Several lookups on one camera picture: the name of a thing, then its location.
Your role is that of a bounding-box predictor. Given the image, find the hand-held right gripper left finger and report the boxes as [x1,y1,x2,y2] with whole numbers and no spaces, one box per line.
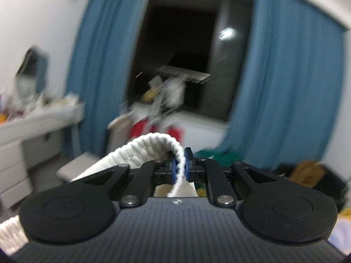
[71,158,177,208]

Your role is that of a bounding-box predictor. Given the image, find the dark window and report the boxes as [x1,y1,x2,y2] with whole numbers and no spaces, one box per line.
[125,0,260,122]

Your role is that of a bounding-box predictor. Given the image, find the red cloth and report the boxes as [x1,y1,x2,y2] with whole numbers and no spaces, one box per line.
[129,120,184,143]

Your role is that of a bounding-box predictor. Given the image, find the blue curtain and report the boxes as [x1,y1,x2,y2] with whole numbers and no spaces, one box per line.
[219,0,344,170]
[64,0,152,159]

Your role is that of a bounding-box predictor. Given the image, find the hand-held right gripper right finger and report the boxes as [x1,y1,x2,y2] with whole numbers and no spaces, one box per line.
[185,147,284,208]

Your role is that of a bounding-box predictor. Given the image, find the pastel bed blanket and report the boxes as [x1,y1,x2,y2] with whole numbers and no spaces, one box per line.
[327,208,351,256]

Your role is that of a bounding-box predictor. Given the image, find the white pants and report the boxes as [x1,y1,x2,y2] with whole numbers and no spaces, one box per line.
[0,133,198,256]

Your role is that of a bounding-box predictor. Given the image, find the white desk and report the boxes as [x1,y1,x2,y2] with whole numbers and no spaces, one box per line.
[0,103,86,212]

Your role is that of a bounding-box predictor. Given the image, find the clutter of small desk items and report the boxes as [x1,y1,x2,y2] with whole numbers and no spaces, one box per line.
[0,85,81,122]

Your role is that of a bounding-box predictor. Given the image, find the beige stool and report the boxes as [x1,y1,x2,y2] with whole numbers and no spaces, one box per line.
[56,151,102,183]

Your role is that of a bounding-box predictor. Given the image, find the green cloth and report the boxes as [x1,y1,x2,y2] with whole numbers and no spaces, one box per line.
[195,148,244,168]

